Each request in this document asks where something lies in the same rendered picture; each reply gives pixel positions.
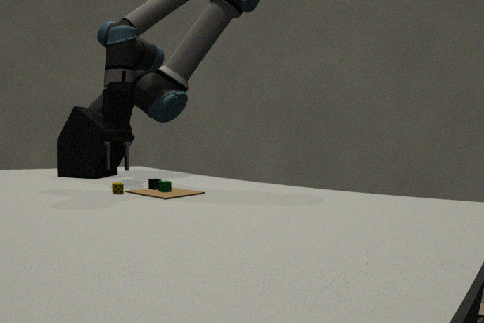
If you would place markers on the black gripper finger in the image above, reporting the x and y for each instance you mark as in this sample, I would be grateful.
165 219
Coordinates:
107 144
127 144

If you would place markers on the green die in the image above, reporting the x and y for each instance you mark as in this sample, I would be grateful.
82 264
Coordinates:
164 186

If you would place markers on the tan square mat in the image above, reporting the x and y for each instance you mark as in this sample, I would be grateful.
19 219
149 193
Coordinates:
175 193

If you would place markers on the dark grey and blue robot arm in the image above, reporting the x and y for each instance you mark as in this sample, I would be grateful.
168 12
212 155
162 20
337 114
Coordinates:
158 92

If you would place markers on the black die with white pips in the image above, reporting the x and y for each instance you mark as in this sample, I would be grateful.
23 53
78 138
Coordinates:
153 183

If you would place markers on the yellow die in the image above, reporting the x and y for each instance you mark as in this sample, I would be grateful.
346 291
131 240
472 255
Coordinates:
118 188

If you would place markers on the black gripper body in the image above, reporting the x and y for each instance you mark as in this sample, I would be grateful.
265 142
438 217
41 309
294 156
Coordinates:
117 108

